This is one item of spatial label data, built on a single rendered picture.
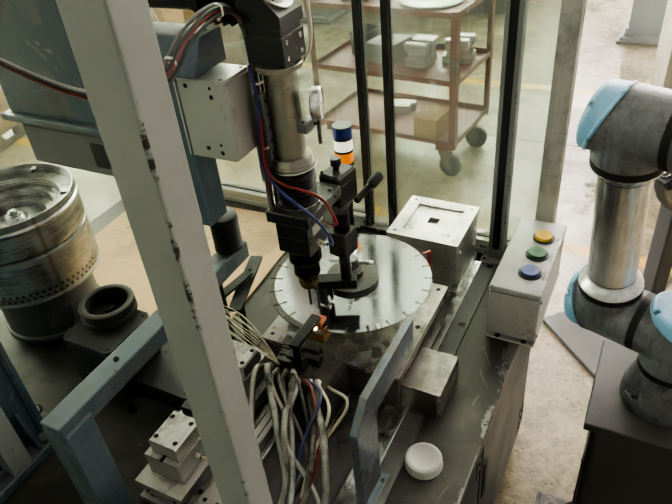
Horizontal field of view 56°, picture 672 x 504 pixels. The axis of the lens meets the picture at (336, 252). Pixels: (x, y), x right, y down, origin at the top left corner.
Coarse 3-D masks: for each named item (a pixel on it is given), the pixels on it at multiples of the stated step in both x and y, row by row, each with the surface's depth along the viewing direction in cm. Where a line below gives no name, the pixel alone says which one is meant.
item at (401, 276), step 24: (360, 240) 144; (384, 240) 144; (288, 264) 139; (384, 264) 136; (408, 264) 136; (288, 288) 133; (384, 288) 130; (408, 288) 129; (288, 312) 127; (312, 312) 126; (336, 312) 125; (360, 312) 125; (384, 312) 124; (408, 312) 124
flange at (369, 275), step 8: (336, 264) 136; (328, 272) 134; (336, 272) 134; (360, 272) 131; (368, 272) 133; (376, 272) 133; (360, 280) 131; (368, 280) 131; (376, 280) 131; (360, 288) 129; (368, 288) 129
